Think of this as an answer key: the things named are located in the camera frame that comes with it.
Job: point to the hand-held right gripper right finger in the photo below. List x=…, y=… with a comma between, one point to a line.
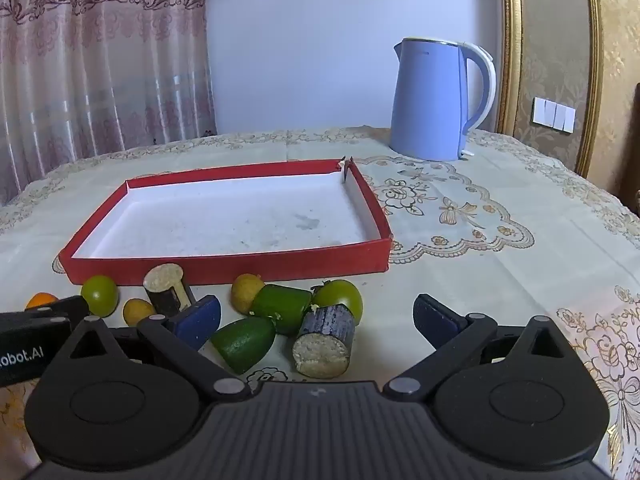
x=434, y=320

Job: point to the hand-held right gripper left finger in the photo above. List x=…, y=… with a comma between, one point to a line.
x=200, y=321

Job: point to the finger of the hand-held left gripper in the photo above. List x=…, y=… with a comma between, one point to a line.
x=70, y=308

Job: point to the orange tangerine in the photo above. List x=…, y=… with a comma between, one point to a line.
x=42, y=300

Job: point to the green tangerine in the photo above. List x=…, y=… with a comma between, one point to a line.
x=100, y=294

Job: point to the green cucumber piece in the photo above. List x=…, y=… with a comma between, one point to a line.
x=242, y=342
x=280, y=307

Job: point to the small eggplant piece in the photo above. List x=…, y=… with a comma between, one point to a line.
x=162, y=290

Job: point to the yellow longan fruit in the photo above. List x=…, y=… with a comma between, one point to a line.
x=244, y=292

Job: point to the small yellow loquat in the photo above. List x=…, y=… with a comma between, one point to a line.
x=136, y=310

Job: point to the green tomato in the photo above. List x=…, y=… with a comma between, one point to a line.
x=345, y=296

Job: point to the red cardboard tray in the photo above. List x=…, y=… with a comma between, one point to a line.
x=225, y=215

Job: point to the embroidered beige tablecloth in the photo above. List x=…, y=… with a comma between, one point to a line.
x=475, y=270

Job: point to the blue electric kettle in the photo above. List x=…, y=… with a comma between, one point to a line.
x=425, y=105

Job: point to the patterned pink curtain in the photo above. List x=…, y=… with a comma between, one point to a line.
x=100, y=60

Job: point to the gold moulding strip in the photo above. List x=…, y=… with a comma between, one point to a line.
x=592, y=60
x=511, y=35

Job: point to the white light switch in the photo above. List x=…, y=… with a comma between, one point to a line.
x=552, y=114

